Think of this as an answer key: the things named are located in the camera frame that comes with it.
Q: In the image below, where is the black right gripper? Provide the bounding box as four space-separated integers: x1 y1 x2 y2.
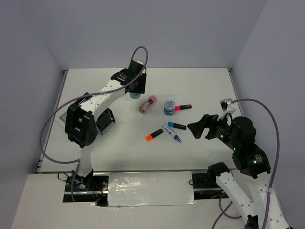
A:
186 110 239 148

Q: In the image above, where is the blue slime jar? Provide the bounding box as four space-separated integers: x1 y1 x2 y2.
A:
163 100 176 116
130 93 141 99

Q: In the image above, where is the pink capped crayon tube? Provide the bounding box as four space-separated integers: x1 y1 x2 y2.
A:
138 95 157 114

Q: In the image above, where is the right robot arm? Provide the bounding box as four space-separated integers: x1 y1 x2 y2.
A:
187 114 289 229

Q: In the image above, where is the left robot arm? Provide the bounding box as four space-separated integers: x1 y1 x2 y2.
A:
65 60 146 190

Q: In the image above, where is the blue highlighter marker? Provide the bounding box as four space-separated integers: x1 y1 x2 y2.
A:
167 122 187 130

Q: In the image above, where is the pink highlighter marker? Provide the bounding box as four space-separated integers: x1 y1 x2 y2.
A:
175 104 192 111

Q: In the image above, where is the clear glue bottle blue cap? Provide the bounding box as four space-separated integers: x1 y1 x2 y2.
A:
162 124 182 143

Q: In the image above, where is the black slotted organizer box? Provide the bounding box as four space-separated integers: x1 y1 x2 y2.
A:
96 108 116 135

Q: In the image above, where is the orange highlighter marker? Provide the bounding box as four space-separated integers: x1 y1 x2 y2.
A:
145 129 163 142

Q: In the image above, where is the silver taped front panel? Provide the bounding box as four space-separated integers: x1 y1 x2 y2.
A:
107 171 196 207

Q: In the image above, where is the white slotted organizer box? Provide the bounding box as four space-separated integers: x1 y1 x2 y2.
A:
56 112 67 128

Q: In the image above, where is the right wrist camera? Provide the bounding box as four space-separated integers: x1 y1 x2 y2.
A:
217 98 237 121

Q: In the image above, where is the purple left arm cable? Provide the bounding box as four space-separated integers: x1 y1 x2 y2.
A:
40 46 150 202

